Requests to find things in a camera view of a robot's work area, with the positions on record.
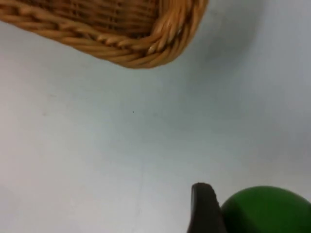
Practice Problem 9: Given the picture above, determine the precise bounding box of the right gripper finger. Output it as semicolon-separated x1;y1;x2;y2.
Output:
186;182;228;233

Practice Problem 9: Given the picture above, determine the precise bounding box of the green ball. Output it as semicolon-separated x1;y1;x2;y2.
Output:
220;185;311;233

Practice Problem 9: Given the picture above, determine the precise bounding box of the pale brown wicker basket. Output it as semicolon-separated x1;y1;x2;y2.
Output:
0;0;209;69

